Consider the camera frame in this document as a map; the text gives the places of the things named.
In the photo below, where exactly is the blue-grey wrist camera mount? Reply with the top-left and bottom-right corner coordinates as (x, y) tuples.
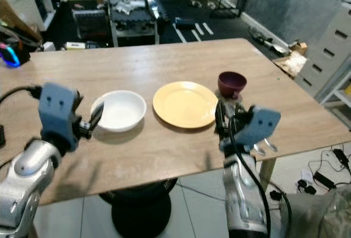
(39, 82), (83, 152)
(239, 105), (282, 152)

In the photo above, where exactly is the small cardboard box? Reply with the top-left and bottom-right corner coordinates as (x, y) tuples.
(274, 42), (309, 78)

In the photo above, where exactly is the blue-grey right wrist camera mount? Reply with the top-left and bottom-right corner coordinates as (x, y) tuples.
(239, 105), (282, 152)

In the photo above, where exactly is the black table pedestal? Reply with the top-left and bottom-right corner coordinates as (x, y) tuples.
(99, 178), (179, 238)

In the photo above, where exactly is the black power strip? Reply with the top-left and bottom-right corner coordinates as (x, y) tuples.
(248, 26), (291, 56)

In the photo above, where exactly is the grey drawer cabinet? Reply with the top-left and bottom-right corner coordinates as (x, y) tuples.
(295, 0), (351, 99)

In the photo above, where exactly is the white metal shelf rack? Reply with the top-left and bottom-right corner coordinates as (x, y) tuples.
(319, 63), (351, 124)

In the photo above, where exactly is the brown cardboard sheet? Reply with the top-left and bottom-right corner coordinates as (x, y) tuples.
(0, 0), (42, 44)

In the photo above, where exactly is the black crate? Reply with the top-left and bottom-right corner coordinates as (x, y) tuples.
(72, 9), (109, 42)

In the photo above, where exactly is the black power adapter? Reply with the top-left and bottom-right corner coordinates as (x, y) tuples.
(313, 172), (336, 190)

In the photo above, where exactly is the camouflage fabric bag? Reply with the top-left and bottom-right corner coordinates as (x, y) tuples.
(280, 186), (351, 238)

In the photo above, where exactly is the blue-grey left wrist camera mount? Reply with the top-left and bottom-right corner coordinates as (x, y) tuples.
(39, 82), (83, 152)

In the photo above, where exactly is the white storage unit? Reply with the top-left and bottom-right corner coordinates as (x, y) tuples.
(11, 0), (58, 33)

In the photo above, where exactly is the cluttered black cart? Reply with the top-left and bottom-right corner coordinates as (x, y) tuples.
(109, 0), (165, 47)

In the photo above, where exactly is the yellow plate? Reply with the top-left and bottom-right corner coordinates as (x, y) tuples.
(152, 81), (219, 129)

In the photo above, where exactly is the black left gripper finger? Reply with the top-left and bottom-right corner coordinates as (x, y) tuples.
(89, 103), (105, 132)

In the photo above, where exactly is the maroon bowl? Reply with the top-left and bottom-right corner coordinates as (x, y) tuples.
(218, 71), (248, 99)

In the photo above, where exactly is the white bowl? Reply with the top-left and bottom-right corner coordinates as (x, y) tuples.
(91, 90), (148, 133)

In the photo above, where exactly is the small white box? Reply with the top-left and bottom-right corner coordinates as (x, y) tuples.
(66, 42), (86, 51)

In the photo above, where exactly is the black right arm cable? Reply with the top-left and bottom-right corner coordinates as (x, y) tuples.
(228, 115), (291, 238)

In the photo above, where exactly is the black speaker blue glow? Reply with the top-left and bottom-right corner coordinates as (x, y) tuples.
(0, 42), (31, 67)

